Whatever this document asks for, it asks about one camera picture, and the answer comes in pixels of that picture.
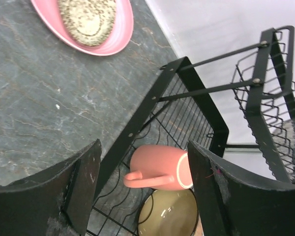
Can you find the grey glass plate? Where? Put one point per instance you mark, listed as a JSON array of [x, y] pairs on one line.
[[283, 135]]

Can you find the cream speckled oval plate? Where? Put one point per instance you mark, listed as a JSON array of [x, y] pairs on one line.
[[90, 22]]

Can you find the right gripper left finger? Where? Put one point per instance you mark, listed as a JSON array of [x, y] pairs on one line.
[[56, 201]]

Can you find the pink mug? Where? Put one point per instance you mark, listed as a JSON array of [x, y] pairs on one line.
[[159, 167]]

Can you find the brown patterned bowl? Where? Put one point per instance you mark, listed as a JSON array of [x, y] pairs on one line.
[[170, 213]]

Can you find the pink plate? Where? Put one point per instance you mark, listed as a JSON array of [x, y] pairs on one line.
[[120, 36]]

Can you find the black wire dish rack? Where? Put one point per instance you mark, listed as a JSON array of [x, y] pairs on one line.
[[230, 120]]

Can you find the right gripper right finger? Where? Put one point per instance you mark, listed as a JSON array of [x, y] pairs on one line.
[[233, 201]]

